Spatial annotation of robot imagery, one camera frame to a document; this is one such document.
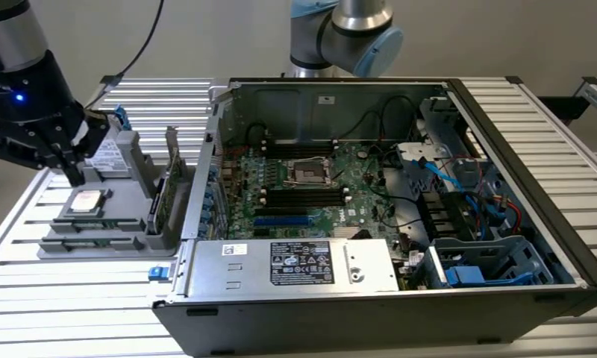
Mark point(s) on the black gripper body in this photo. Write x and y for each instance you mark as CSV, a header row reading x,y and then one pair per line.
x,y
30,97

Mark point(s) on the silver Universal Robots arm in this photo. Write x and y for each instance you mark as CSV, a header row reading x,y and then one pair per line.
x,y
15,33

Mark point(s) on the green RAM stick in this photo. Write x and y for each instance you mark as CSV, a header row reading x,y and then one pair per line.
x,y
107,223

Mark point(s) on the black RAM slot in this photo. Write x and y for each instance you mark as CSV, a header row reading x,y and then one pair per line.
x,y
306,194
302,142
306,190
306,204
306,199
302,147
302,151

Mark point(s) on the silver hard disk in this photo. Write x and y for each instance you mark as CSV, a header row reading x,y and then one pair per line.
x,y
111,154

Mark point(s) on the CPU with silver lid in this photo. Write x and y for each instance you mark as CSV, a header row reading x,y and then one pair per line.
x,y
87,203

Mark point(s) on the green graphics card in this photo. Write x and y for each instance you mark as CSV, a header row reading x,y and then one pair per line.
x,y
171,186

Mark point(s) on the grey parts rack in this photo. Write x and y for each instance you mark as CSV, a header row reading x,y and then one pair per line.
x,y
124,209

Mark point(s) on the blue case latch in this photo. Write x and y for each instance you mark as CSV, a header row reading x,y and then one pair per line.
x,y
159,273

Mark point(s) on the black expansion slot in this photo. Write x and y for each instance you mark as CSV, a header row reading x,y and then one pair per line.
x,y
282,212

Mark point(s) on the metal CPU socket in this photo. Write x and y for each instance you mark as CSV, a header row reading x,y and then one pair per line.
x,y
306,172

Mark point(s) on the blue expansion slot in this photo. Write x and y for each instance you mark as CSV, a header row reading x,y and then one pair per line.
x,y
282,222

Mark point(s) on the silver power supply unit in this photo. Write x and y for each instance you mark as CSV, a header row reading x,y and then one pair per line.
x,y
259,266

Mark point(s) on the round coin battery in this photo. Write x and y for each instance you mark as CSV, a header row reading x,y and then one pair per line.
x,y
363,153

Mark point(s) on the silver chipset heatsink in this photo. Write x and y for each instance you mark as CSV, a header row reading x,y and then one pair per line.
x,y
346,233

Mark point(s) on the green Dell motherboard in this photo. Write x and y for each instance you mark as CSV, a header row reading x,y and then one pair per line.
x,y
363,209

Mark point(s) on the metal drive cage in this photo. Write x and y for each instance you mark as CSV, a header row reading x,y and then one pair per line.
x,y
428,149

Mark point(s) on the black open PC case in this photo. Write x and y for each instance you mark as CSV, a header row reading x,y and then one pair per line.
x,y
359,320

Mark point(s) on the black case fan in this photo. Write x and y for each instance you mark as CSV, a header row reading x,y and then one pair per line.
x,y
451,216

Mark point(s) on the grey disk bay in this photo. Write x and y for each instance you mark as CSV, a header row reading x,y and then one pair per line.
x,y
508,257

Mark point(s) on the blue disk carrier rail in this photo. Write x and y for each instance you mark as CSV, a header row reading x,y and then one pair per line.
x,y
122,117

